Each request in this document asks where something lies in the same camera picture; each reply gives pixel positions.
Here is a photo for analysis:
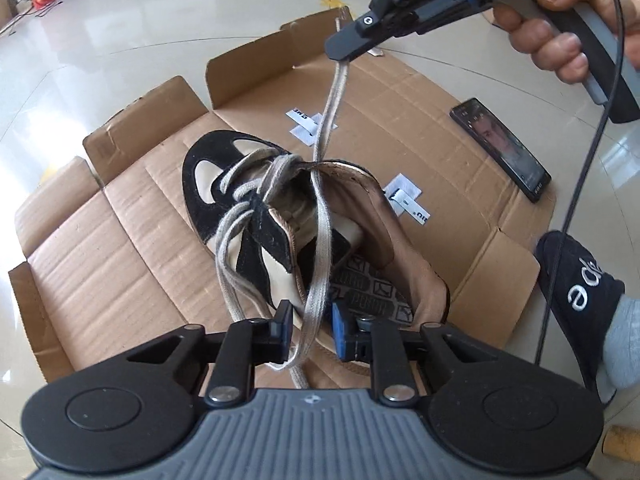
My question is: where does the person's right leg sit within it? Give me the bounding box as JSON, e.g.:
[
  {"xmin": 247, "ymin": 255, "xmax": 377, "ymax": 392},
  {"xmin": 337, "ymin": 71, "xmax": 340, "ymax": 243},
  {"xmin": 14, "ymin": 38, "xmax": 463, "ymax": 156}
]
[{"xmin": 597, "ymin": 292, "xmax": 640, "ymax": 392}]

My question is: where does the black slipper with white print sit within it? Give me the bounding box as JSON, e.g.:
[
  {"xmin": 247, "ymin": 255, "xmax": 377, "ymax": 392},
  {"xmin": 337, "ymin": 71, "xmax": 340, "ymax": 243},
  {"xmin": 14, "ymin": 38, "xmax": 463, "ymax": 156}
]
[{"xmin": 534, "ymin": 230, "xmax": 627, "ymax": 406}]

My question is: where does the beige shoelace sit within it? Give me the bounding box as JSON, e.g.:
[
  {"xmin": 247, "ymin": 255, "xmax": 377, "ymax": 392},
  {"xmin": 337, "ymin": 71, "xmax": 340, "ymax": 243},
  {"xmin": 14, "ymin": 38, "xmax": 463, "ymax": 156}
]
[{"xmin": 212, "ymin": 17, "xmax": 351, "ymax": 391}]

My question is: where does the black and beige shoe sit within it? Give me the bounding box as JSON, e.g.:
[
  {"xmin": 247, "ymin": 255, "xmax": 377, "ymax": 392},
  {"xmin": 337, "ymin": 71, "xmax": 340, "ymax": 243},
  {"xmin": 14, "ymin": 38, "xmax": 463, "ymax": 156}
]
[{"xmin": 181, "ymin": 130, "xmax": 451, "ymax": 376}]

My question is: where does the person's right hand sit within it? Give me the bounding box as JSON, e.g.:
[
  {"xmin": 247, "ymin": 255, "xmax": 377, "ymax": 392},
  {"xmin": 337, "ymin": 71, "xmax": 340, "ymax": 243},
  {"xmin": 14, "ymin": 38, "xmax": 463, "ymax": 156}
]
[{"xmin": 492, "ymin": 0, "xmax": 640, "ymax": 86}]

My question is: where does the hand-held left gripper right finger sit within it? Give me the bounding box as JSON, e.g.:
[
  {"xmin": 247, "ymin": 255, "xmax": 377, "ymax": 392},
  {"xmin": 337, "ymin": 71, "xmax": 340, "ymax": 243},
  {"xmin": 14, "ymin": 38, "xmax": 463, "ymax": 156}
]
[{"xmin": 331, "ymin": 300, "xmax": 497, "ymax": 407}]

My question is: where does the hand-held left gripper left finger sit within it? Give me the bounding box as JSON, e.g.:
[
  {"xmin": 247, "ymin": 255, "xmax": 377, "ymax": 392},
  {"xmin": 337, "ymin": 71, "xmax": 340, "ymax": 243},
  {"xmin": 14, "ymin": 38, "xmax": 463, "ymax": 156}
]
[{"xmin": 126, "ymin": 300, "xmax": 295, "ymax": 407}]

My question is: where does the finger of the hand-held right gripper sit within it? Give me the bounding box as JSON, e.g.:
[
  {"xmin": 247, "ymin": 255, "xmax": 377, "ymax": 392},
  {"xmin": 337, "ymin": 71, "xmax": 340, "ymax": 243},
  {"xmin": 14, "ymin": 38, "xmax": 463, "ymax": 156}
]
[{"xmin": 325, "ymin": 7, "xmax": 416, "ymax": 61}]

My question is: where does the flattened cardboard box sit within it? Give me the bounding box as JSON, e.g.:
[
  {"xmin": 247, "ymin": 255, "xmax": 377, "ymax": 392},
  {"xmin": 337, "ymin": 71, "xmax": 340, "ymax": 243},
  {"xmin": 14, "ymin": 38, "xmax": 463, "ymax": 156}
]
[{"xmin": 7, "ymin": 5, "xmax": 558, "ymax": 386}]

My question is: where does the black smartphone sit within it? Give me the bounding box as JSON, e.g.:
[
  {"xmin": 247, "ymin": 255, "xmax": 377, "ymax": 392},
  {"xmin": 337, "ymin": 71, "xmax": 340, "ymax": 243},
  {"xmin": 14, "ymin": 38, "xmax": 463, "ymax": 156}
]
[{"xmin": 449, "ymin": 99, "xmax": 552, "ymax": 204}]

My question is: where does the white paper label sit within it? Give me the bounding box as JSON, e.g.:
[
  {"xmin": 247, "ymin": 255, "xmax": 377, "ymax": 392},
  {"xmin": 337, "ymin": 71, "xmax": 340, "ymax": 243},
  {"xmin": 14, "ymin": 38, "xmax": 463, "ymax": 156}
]
[
  {"xmin": 382, "ymin": 172, "xmax": 431, "ymax": 226},
  {"xmin": 286, "ymin": 107, "xmax": 338, "ymax": 148}
]

